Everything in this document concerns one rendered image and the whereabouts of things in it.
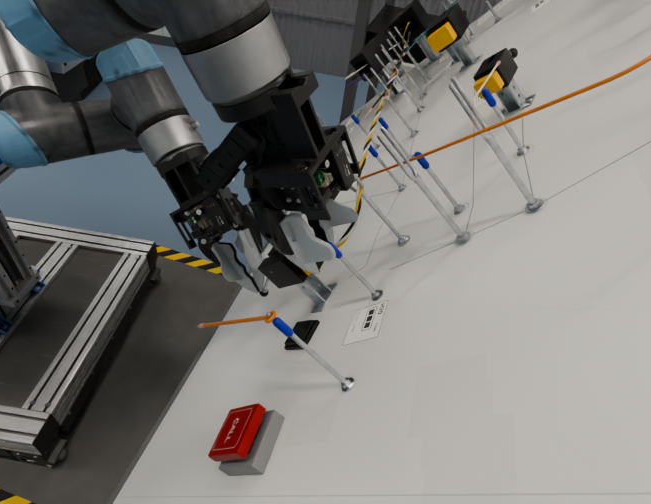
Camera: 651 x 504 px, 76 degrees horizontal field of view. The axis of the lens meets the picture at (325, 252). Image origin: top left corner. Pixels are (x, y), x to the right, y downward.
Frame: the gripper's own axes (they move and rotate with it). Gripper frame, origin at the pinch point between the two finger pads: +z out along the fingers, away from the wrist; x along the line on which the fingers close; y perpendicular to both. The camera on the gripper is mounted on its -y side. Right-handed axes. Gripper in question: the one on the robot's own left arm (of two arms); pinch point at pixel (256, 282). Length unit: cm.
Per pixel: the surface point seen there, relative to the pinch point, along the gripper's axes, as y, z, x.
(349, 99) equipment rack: -84, -28, 34
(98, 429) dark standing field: -70, 30, -92
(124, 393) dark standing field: -82, 25, -86
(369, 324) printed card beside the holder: 18.2, 6.8, 13.3
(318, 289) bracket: 6.0, 3.7, 8.5
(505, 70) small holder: 4.5, -10.0, 41.8
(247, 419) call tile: 23.2, 8.1, -0.8
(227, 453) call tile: 25.2, 9.3, -3.1
